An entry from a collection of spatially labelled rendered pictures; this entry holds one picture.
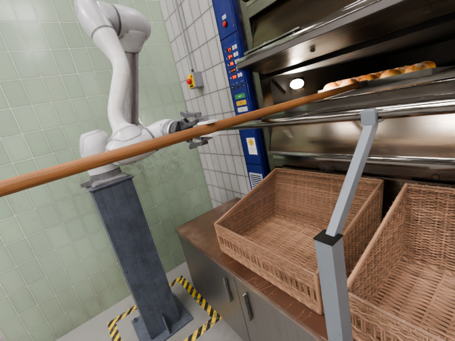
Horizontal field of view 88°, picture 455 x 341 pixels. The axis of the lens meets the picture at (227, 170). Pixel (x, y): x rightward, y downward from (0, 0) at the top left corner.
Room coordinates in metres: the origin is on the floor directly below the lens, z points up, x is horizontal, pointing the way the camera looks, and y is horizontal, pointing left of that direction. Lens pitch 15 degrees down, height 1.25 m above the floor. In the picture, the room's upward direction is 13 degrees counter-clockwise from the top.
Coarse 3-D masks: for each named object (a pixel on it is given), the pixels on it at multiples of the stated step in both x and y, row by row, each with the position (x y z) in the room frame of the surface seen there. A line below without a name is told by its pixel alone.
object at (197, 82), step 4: (192, 72) 1.75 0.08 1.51; (196, 72) 1.76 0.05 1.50; (200, 72) 1.78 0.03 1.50; (188, 76) 1.79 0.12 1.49; (192, 76) 1.75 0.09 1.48; (196, 76) 1.76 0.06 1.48; (200, 76) 1.77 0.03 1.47; (192, 80) 1.76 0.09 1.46; (196, 80) 1.75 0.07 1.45; (200, 80) 1.77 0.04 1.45; (192, 84) 1.77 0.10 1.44; (196, 84) 1.75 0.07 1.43; (200, 84) 1.77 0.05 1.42; (192, 88) 1.79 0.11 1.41; (196, 88) 1.83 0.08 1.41
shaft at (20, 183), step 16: (320, 96) 1.01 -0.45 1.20; (256, 112) 0.81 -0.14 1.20; (272, 112) 0.85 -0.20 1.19; (192, 128) 0.68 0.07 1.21; (208, 128) 0.70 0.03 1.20; (224, 128) 0.73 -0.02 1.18; (144, 144) 0.59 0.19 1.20; (160, 144) 0.61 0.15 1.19; (80, 160) 0.52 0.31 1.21; (96, 160) 0.53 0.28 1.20; (112, 160) 0.55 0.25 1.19; (16, 176) 0.46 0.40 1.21; (32, 176) 0.47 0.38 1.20; (48, 176) 0.48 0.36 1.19; (64, 176) 0.50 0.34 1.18; (0, 192) 0.44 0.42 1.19
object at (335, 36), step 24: (384, 0) 0.70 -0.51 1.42; (408, 0) 0.65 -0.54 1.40; (432, 0) 0.66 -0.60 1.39; (336, 24) 0.81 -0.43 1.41; (360, 24) 0.78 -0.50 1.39; (384, 24) 0.79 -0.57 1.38; (408, 24) 0.79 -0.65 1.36; (288, 48) 0.97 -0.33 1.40; (336, 48) 0.98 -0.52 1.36; (264, 72) 1.31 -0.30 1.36
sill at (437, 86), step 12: (420, 84) 0.74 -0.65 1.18; (432, 84) 0.72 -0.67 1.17; (444, 84) 0.70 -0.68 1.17; (348, 96) 0.93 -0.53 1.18; (360, 96) 0.90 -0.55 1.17; (372, 96) 0.86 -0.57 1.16; (384, 96) 0.83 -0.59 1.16; (396, 96) 0.80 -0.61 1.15; (408, 96) 0.77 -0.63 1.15; (420, 96) 0.74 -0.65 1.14; (300, 108) 1.13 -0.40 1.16; (312, 108) 1.07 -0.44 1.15; (324, 108) 1.02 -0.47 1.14
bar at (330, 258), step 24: (264, 120) 0.81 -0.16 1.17; (288, 120) 0.72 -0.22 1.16; (312, 120) 0.65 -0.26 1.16; (336, 120) 0.60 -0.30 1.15; (360, 120) 0.54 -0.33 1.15; (360, 144) 0.51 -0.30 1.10; (360, 168) 0.48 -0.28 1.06; (336, 216) 0.44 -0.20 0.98; (336, 240) 0.40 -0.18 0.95; (336, 264) 0.39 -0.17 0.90; (336, 288) 0.39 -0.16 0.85; (336, 312) 0.40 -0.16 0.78; (336, 336) 0.40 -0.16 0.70
